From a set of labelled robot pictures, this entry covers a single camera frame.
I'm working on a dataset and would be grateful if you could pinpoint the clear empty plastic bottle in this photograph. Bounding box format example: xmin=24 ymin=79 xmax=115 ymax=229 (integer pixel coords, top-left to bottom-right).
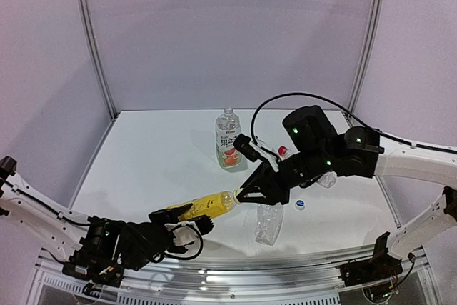
xmin=254 ymin=204 xmax=284 ymax=246

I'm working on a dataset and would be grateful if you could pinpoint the aluminium frame post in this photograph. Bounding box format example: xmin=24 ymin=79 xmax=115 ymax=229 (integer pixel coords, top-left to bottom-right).
xmin=348 ymin=0 xmax=383 ymax=112
xmin=77 ymin=0 xmax=119 ymax=122

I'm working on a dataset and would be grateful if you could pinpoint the fruit tea bottle white label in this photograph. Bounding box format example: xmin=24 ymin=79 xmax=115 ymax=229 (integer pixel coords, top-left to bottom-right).
xmin=215 ymin=107 xmax=243 ymax=169

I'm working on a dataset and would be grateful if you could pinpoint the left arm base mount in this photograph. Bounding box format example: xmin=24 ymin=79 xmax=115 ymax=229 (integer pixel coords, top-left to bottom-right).
xmin=62 ymin=246 xmax=124 ymax=288

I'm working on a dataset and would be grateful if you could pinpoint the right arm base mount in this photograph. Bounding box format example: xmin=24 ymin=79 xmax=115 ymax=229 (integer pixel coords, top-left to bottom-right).
xmin=339 ymin=231 xmax=416 ymax=304

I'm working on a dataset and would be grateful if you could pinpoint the front aluminium rail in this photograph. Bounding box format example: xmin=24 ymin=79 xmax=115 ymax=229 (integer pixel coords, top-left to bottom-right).
xmin=35 ymin=244 xmax=429 ymax=305

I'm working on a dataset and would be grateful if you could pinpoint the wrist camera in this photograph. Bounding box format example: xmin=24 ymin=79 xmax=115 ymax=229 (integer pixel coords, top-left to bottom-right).
xmin=233 ymin=134 xmax=281 ymax=172
xmin=169 ymin=224 xmax=201 ymax=246

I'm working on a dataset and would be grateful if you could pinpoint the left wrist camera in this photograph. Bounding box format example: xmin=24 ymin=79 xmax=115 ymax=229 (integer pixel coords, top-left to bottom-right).
xmin=169 ymin=224 xmax=201 ymax=246

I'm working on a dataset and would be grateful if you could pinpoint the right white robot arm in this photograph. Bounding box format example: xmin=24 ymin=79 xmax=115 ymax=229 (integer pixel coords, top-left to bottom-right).
xmin=235 ymin=106 xmax=456 ymax=260

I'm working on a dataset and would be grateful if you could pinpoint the left aluminium frame post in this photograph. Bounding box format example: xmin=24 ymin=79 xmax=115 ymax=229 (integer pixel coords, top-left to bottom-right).
xmin=77 ymin=0 xmax=119 ymax=122

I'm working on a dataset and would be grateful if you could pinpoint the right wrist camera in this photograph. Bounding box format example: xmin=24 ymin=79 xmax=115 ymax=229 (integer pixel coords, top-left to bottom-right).
xmin=233 ymin=134 xmax=281 ymax=172

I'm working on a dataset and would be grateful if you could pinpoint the yellow drink bottle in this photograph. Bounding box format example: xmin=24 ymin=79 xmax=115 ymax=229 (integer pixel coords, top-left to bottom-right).
xmin=166 ymin=189 xmax=241 ymax=221

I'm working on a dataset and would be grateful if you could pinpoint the right aluminium frame post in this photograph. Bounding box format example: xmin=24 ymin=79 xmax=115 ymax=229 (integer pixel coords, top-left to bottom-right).
xmin=348 ymin=0 xmax=383 ymax=112

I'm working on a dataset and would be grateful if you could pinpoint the red label water bottle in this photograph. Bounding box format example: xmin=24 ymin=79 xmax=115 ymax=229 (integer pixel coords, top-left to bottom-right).
xmin=278 ymin=146 xmax=337 ymax=189

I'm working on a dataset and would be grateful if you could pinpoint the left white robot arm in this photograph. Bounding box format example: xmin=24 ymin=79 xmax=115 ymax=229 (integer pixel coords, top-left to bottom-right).
xmin=1 ymin=156 xmax=214 ymax=279

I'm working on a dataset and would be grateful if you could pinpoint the blue white bottle cap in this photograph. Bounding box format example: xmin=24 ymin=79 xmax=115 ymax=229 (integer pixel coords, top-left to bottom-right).
xmin=295 ymin=199 xmax=306 ymax=211

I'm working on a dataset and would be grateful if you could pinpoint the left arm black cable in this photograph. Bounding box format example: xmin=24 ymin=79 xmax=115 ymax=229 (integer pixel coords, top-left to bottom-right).
xmin=0 ymin=179 xmax=204 ymax=261

